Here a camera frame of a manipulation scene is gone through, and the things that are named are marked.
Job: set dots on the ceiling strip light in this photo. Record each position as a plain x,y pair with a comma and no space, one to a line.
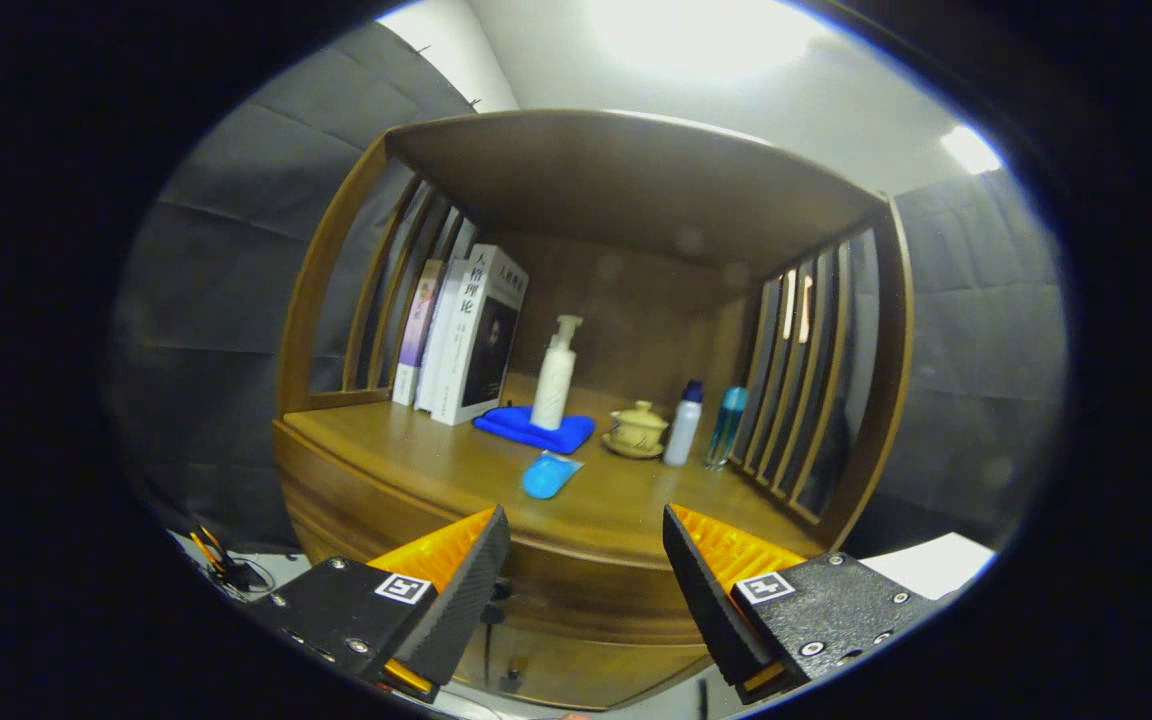
969,150

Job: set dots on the thin white book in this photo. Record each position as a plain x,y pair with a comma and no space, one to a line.
439,340

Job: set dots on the black cabinet door knob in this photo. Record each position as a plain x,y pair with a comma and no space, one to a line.
511,682

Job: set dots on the wooden countertop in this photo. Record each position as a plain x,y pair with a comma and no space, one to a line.
436,450

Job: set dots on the wooden cabinet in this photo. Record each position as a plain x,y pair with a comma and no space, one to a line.
636,190

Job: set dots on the blue and white tube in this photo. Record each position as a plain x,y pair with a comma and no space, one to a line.
546,478

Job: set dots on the white pump bottle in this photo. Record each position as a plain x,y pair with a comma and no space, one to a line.
553,390

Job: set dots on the beige lidded tea cup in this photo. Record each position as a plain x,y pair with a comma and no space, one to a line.
639,428

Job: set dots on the blue folded cloth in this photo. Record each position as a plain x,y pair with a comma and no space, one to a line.
516,425

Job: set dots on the thick white book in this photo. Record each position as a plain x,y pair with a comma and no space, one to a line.
466,340

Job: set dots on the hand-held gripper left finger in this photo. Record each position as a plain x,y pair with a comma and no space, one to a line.
466,600

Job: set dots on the wooden drawer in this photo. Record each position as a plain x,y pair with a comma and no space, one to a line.
576,600

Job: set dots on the black drawer knob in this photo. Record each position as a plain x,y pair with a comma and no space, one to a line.
501,592

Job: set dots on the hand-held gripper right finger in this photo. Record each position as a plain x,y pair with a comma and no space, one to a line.
711,600

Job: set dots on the large ceiling light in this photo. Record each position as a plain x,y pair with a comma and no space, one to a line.
706,35

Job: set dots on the white bottle with dark cap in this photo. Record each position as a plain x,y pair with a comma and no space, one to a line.
681,435

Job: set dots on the beige saucer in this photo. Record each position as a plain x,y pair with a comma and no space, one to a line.
626,452

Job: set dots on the purple book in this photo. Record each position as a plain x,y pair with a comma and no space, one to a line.
414,340

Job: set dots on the clear blue bottle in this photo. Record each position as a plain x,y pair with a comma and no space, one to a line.
726,430

